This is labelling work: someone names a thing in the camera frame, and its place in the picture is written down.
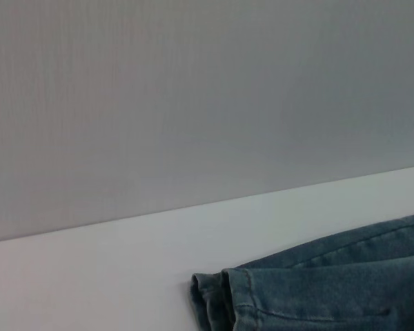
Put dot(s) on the blue denim shorts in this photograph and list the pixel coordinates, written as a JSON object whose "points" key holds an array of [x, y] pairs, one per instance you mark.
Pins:
{"points": [[331, 293]]}

